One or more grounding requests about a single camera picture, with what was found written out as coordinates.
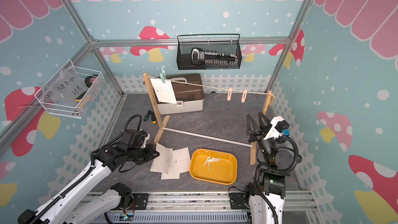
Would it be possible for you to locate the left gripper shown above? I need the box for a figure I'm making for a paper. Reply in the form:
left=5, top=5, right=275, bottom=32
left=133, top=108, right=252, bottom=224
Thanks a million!
left=127, top=144, right=160, bottom=164

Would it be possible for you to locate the white clothespin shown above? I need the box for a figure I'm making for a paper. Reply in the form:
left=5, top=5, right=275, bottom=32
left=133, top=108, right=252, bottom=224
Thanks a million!
left=204, top=157, right=211, bottom=170
left=206, top=157, right=220, bottom=162

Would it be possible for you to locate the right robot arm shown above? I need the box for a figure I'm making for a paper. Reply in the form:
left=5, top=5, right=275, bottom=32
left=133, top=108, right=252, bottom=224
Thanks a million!
left=245, top=112, right=302, bottom=224

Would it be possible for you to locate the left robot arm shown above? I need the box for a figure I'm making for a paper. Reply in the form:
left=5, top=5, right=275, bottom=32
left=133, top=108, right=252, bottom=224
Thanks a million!
left=18, top=114, right=160, bottom=224

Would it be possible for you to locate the pink clothespin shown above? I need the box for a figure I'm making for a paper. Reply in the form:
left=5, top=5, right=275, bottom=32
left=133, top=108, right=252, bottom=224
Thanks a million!
left=227, top=88, right=233, bottom=101
left=241, top=89, right=248, bottom=103

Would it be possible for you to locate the yellow plastic tray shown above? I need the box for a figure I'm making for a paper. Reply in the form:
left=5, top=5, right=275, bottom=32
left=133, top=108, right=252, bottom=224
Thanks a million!
left=189, top=148, right=237, bottom=185

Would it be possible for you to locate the postcard under green clothespin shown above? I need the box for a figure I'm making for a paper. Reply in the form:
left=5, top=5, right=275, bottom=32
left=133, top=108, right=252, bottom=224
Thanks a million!
left=150, top=78, right=177, bottom=104

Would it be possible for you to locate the brown lid toolbox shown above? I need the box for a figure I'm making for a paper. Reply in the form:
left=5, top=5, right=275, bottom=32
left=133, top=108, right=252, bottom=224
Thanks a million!
left=156, top=73, right=204, bottom=115

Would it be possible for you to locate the green clothespin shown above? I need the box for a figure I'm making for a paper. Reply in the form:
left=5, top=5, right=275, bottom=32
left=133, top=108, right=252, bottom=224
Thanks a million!
left=160, top=65, right=166, bottom=84

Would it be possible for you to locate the black tape roll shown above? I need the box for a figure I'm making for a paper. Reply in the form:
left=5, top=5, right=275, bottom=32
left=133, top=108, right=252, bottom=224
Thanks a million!
left=85, top=75, right=97, bottom=88

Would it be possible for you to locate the plastic labelled bag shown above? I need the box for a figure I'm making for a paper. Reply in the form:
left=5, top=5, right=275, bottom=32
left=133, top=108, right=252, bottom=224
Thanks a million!
left=50, top=68, right=87, bottom=107

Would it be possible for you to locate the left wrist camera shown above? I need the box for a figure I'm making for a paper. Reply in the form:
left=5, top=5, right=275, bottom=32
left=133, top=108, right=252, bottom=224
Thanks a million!
left=138, top=133, right=150, bottom=148

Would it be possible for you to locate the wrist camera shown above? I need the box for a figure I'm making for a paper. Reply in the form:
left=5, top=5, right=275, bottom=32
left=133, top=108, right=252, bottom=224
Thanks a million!
left=265, top=116, right=290, bottom=140
left=138, top=133, right=150, bottom=148

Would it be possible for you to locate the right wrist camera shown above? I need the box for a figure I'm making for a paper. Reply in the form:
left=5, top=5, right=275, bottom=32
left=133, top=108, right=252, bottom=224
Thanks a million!
left=265, top=116, right=290, bottom=140

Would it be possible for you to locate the orange handle screwdriver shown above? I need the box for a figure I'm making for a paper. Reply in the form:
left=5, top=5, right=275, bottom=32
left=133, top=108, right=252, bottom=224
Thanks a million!
left=151, top=111, right=157, bottom=124

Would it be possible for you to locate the wooden string rack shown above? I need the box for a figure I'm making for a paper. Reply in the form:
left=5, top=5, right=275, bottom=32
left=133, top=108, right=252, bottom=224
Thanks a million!
left=143, top=72, right=275, bottom=166

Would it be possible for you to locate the green handle screwdriver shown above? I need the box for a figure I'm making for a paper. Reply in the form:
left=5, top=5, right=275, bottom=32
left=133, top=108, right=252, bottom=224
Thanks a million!
left=143, top=110, right=152, bottom=121

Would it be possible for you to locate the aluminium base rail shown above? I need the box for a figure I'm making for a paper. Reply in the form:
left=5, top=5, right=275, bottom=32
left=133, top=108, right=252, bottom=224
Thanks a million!
left=55, top=191, right=318, bottom=224

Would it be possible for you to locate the yellow handled tool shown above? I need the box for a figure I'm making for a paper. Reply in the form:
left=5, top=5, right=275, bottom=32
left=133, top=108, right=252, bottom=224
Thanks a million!
left=76, top=92, right=92, bottom=110

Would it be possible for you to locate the black wire mesh basket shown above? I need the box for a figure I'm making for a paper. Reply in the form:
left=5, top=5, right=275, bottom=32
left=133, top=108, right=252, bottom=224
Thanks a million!
left=176, top=34, right=242, bottom=70

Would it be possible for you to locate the white wire mesh basket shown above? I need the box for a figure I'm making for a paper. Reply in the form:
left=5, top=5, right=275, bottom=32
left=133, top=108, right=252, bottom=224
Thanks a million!
left=34, top=60, right=105, bottom=119

